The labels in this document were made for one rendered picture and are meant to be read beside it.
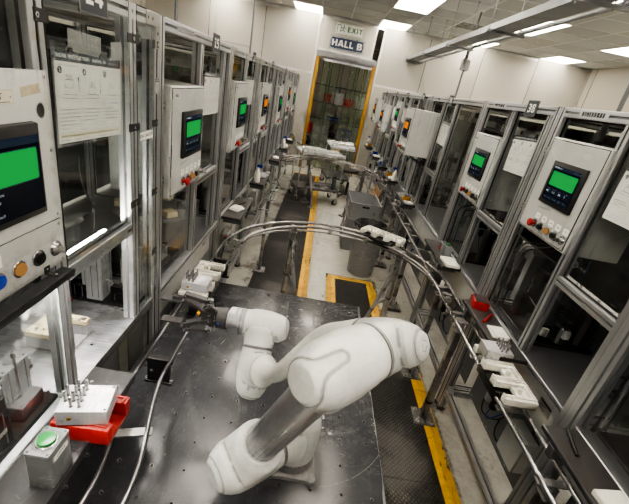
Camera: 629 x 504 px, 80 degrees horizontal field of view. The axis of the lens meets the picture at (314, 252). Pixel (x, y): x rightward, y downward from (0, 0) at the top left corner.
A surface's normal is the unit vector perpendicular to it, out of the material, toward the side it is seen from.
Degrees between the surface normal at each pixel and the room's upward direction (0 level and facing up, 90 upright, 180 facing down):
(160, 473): 0
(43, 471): 90
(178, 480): 0
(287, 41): 90
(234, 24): 90
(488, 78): 90
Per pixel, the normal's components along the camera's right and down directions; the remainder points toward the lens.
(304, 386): -0.70, 0.07
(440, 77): -0.04, 0.40
